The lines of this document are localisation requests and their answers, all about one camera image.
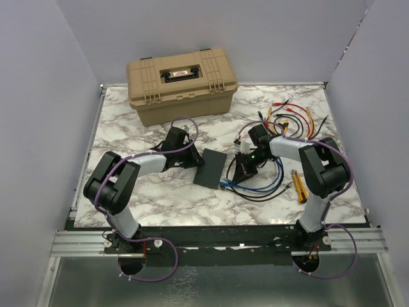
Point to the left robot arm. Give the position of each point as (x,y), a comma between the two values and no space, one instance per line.
(111,184)

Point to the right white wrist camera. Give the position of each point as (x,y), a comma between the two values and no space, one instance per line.
(241,144)

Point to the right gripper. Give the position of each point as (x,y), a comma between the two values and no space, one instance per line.
(243,169)

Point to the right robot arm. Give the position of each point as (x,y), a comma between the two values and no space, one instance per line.
(326,171)

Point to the tan plastic toolbox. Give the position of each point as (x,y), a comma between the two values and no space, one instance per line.
(196,84)

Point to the yellow utility knife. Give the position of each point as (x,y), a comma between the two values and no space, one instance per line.
(299,186)

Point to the black mounting base plate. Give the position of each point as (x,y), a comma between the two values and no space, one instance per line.
(216,245)

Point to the dark grey network switch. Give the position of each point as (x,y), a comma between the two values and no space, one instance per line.
(209,174)

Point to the aluminium front rail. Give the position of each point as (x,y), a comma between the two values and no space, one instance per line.
(92,244)

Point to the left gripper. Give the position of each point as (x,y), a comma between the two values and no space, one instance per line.
(193,160)

